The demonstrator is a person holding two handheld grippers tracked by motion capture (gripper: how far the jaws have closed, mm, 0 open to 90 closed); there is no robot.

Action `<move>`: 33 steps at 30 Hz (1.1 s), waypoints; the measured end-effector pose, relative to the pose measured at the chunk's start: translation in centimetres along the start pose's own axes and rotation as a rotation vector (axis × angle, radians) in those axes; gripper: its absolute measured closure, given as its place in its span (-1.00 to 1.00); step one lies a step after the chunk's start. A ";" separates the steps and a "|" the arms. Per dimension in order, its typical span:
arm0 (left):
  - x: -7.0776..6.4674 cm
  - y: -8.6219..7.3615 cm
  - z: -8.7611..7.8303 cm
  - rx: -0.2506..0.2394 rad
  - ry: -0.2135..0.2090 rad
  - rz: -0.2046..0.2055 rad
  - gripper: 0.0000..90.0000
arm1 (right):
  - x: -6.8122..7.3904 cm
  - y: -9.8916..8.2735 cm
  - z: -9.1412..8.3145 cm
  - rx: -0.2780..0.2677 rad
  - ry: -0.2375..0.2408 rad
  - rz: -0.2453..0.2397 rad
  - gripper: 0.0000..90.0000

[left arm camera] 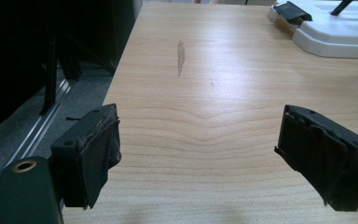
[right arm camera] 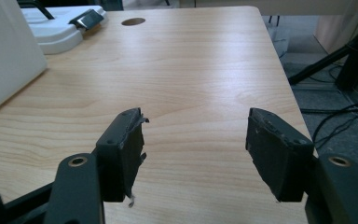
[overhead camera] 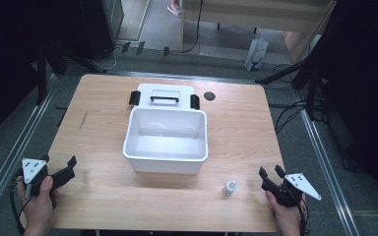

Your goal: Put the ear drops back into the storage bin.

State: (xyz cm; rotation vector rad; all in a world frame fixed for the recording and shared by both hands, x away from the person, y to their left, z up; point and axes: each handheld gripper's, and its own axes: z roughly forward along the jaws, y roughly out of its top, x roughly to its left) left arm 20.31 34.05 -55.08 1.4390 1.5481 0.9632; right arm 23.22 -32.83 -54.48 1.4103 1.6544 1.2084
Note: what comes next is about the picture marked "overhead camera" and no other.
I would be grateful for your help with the black metal stand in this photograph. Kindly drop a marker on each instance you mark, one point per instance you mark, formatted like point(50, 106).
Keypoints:
point(41, 75)

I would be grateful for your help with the person's left hand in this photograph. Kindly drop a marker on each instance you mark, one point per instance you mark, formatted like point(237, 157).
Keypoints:
point(39, 209)

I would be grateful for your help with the black tape strip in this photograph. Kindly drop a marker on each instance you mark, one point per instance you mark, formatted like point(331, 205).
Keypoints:
point(166, 51)
point(125, 47)
point(140, 48)

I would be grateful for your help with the black round table grommet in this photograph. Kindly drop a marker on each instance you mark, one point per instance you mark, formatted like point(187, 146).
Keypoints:
point(209, 96)

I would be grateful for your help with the metal floor rail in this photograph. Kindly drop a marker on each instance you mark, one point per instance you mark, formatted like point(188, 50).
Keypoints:
point(13, 157)
point(328, 170)

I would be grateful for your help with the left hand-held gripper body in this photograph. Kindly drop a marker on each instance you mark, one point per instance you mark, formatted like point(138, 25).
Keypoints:
point(32, 168)

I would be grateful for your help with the person's right hand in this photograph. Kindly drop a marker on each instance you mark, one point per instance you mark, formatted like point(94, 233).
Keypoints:
point(287, 218)

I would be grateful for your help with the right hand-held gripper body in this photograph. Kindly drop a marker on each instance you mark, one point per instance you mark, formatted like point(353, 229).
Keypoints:
point(292, 190)

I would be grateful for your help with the black tripod stand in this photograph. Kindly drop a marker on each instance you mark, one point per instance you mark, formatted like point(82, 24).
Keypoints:
point(295, 70)

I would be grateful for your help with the white plastic storage box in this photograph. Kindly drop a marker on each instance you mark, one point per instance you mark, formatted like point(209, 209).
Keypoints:
point(167, 137)

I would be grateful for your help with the small white dropper bottle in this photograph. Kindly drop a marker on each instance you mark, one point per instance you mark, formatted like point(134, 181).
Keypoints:
point(229, 188)

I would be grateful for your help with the white paper bag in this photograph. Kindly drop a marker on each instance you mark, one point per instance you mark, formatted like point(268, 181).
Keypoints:
point(256, 54)

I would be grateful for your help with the black cabinet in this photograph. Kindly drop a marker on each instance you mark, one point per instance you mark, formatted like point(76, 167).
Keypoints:
point(98, 26)

